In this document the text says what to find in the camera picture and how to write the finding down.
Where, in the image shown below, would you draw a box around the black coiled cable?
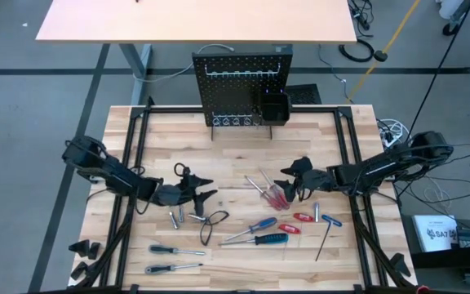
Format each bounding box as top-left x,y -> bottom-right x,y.
338,38 -> 376,64

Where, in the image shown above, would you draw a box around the white round container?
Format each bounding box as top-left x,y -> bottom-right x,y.
437,0 -> 470,20

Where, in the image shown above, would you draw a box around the black floor cables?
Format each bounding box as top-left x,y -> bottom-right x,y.
393,142 -> 470,205

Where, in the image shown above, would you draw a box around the black equipment case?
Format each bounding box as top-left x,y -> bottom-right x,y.
401,214 -> 470,270

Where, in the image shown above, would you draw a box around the silver hook rail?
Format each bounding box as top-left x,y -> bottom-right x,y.
203,61 -> 282,79

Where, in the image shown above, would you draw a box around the black aluminium table frame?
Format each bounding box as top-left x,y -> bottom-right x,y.
68,96 -> 419,294

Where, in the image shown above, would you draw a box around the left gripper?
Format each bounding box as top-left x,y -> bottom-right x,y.
153,174 -> 219,218

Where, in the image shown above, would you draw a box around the black plastic pegboard bin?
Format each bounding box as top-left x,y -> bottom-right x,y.
258,91 -> 292,127

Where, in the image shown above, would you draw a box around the black metal pegboard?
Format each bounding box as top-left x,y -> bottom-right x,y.
191,51 -> 295,142

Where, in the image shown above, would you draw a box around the white cable bundle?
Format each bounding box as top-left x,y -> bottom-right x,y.
376,118 -> 410,149

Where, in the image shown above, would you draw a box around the grey black handled screwdriver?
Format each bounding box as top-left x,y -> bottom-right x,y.
144,262 -> 205,275
148,244 -> 207,257

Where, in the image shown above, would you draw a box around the yellow hanging cord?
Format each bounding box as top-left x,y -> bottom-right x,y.
345,0 -> 423,104

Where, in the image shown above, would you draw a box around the black plastic bracket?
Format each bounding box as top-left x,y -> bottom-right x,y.
70,261 -> 90,282
87,242 -> 102,261
389,252 -> 412,278
68,239 -> 91,257

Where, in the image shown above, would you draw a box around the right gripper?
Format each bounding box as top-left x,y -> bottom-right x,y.
273,157 -> 337,204

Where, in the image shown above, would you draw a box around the black safety glasses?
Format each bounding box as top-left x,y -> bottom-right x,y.
199,209 -> 231,247

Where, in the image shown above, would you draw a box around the white printed booklet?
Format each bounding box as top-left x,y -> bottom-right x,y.
412,214 -> 459,253

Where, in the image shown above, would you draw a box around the black cable bundle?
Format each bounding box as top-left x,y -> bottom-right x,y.
348,0 -> 375,38

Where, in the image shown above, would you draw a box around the light wood desk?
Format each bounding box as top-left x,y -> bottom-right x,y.
34,0 -> 358,106

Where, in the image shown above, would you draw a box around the grey floor cable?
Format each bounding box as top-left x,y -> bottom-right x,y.
132,43 -> 236,84

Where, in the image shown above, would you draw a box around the black perforated floor plate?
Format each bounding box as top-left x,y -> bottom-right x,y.
286,83 -> 323,106

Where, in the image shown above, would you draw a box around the black blue handled screwdriver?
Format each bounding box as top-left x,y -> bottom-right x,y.
217,232 -> 290,247

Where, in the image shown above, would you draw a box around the blue T-handle hex key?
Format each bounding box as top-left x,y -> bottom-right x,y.
314,214 -> 344,263

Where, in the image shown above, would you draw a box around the clear blue Husky screwdriver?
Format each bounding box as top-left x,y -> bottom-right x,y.
224,216 -> 279,243

